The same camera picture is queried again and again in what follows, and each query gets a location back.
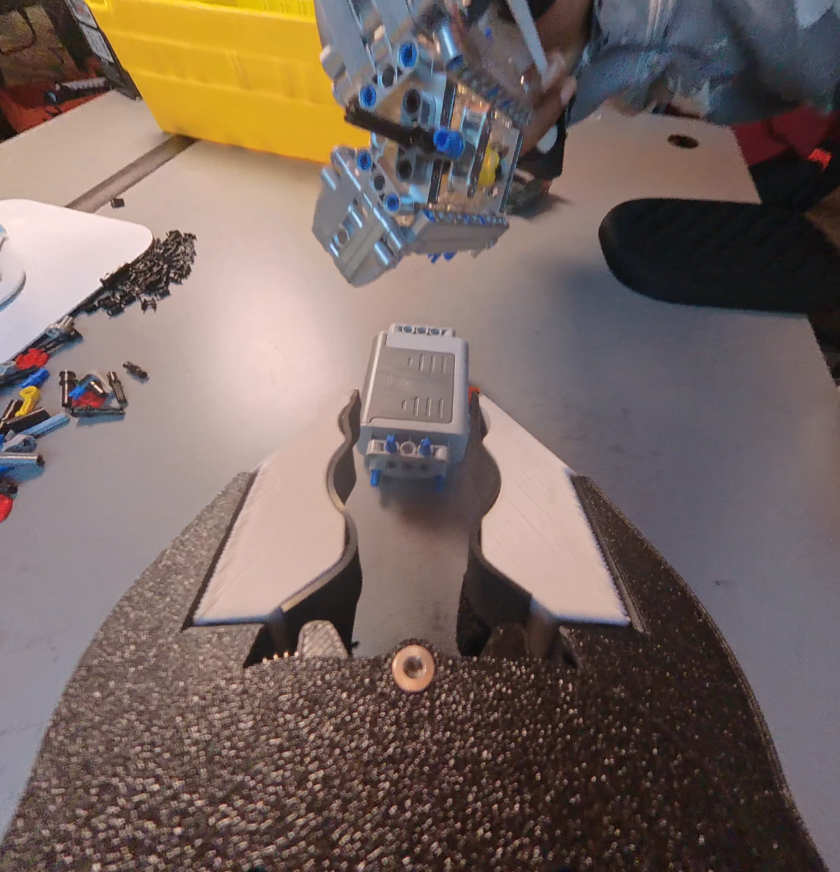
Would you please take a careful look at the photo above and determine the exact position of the grey desk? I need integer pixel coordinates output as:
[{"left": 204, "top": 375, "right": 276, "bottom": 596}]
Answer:
[{"left": 0, "top": 89, "right": 840, "bottom": 872}]

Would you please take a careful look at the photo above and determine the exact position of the grey transparent engine model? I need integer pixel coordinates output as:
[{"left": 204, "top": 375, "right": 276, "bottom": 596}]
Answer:
[{"left": 311, "top": 0, "right": 573, "bottom": 290}]

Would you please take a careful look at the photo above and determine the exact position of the grey battery box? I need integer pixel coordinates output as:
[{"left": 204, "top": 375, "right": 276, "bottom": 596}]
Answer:
[{"left": 352, "top": 323, "right": 475, "bottom": 489}]

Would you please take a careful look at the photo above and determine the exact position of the pile of black links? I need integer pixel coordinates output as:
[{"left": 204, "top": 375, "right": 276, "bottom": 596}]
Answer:
[{"left": 87, "top": 229, "right": 199, "bottom": 317}]

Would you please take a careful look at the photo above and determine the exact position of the yellow plastic bin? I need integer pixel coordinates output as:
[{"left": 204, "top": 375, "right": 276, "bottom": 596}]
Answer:
[{"left": 87, "top": 0, "right": 373, "bottom": 164}]

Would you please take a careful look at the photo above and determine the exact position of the red plastic seat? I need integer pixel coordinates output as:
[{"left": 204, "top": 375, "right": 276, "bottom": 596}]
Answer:
[{"left": 734, "top": 107, "right": 840, "bottom": 212}]

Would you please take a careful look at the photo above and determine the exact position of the black rounded armrest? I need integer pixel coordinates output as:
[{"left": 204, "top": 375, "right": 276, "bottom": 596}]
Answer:
[{"left": 598, "top": 198, "right": 840, "bottom": 317}]

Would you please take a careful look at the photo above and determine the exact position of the pile of mixed building pieces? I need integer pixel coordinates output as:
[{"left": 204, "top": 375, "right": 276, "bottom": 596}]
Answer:
[{"left": 0, "top": 317, "right": 151, "bottom": 532}]

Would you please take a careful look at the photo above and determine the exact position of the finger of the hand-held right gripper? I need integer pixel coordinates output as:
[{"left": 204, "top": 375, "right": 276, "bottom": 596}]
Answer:
[{"left": 509, "top": 0, "right": 554, "bottom": 85}]

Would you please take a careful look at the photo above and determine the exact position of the person's right hand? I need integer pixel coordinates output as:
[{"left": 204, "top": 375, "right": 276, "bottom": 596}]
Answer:
[{"left": 536, "top": 0, "right": 594, "bottom": 154}]

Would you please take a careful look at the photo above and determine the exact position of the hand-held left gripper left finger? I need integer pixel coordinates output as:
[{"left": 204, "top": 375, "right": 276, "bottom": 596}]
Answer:
[{"left": 192, "top": 391, "right": 362, "bottom": 666}]

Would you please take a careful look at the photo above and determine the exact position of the person's right forearm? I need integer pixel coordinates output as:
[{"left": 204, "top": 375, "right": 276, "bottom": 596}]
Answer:
[{"left": 577, "top": 0, "right": 840, "bottom": 130}]

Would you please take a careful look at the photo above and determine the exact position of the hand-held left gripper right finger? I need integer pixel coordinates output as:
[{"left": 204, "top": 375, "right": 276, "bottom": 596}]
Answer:
[{"left": 456, "top": 396, "right": 633, "bottom": 664}]

